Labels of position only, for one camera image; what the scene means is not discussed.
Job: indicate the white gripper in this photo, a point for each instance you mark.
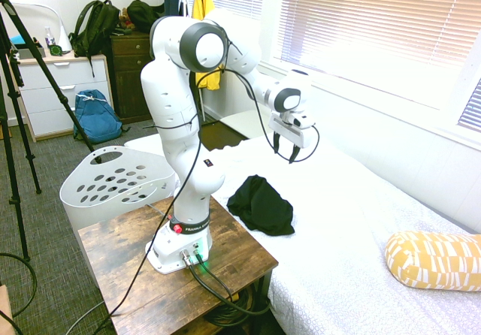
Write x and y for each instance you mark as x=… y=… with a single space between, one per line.
x=287 y=134

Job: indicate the black garment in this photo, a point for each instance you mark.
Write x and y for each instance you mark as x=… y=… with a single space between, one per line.
x=263 y=207

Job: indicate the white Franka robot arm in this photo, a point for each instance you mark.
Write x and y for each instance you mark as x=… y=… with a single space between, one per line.
x=169 y=98

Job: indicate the black duffel bag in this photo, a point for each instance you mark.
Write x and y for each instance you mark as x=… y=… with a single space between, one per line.
x=144 y=12

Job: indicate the white perforated laundry basket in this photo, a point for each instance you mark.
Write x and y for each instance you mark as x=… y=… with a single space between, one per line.
x=75 y=215

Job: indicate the small black device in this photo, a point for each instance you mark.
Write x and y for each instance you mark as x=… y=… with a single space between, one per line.
x=208 y=162

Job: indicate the white bed blanket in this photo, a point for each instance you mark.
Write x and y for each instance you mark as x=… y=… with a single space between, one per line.
x=338 y=218

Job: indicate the wide white window blind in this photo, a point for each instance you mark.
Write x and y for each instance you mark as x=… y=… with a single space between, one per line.
x=376 y=23

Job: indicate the dark wood drawer cabinet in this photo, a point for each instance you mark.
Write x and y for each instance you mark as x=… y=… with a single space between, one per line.
x=127 y=79

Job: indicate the yellow patterned bolster pillow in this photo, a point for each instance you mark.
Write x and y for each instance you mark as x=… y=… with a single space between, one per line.
x=432 y=260

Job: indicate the narrow white window blind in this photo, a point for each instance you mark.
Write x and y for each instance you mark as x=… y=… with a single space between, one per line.
x=472 y=106

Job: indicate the rustic wooden side table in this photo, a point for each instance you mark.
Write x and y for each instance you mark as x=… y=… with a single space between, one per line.
x=112 y=245

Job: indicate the brown teddy bear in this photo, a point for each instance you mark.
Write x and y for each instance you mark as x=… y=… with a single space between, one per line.
x=126 y=19

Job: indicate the dark green backpack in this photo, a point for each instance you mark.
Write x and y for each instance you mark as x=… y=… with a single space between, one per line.
x=97 y=23

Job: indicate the white curved desk lamp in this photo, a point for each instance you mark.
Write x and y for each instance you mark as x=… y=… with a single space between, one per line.
x=63 y=38

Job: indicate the white drawer dresser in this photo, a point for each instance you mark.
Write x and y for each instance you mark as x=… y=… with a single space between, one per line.
x=37 y=119

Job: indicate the round green gadget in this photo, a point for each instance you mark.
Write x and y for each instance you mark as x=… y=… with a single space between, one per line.
x=55 y=50

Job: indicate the clear spray bottle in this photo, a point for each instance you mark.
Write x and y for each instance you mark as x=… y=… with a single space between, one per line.
x=49 y=36

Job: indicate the grey storage box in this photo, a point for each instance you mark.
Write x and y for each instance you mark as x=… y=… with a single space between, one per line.
x=28 y=53

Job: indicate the black camera tripod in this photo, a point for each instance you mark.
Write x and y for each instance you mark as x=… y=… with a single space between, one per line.
x=45 y=68

